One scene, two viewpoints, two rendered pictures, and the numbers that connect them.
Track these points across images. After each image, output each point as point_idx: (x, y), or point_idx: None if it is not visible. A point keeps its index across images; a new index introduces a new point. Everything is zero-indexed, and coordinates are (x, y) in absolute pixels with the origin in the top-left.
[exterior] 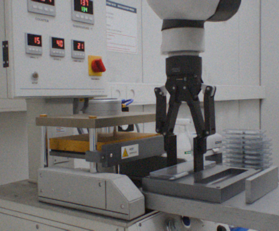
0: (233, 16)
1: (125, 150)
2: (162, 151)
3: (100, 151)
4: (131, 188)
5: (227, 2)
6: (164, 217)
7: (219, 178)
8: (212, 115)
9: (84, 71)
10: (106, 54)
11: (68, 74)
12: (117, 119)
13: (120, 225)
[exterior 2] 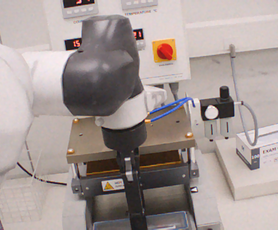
0: (108, 115)
1: (108, 184)
2: (178, 182)
3: (76, 182)
4: (77, 229)
5: (78, 109)
6: None
7: None
8: (135, 200)
9: (148, 59)
10: (183, 33)
11: None
12: (99, 154)
13: None
